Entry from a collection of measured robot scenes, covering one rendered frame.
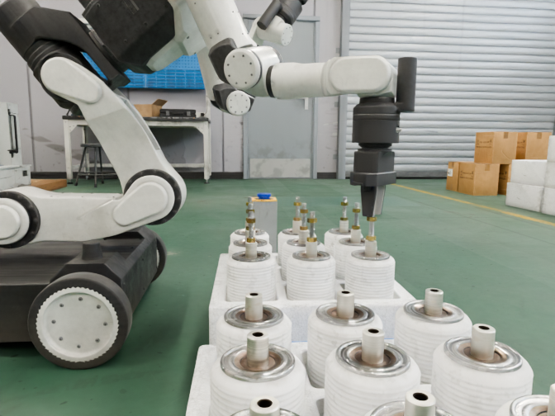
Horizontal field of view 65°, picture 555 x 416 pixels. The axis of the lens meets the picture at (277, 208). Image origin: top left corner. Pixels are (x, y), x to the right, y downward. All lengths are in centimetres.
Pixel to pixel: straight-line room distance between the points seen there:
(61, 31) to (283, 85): 56
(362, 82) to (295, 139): 520
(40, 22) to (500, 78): 635
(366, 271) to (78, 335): 60
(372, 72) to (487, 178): 382
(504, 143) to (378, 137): 386
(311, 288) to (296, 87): 39
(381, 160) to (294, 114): 520
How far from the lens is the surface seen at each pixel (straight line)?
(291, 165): 601
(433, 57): 658
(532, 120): 725
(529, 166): 378
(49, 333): 106
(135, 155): 116
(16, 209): 122
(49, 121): 638
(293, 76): 89
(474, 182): 453
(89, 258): 106
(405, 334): 60
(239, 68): 91
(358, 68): 83
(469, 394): 50
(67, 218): 122
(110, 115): 115
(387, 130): 83
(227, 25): 95
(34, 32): 123
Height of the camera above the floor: 47
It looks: 8 degrees down
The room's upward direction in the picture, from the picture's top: straight up
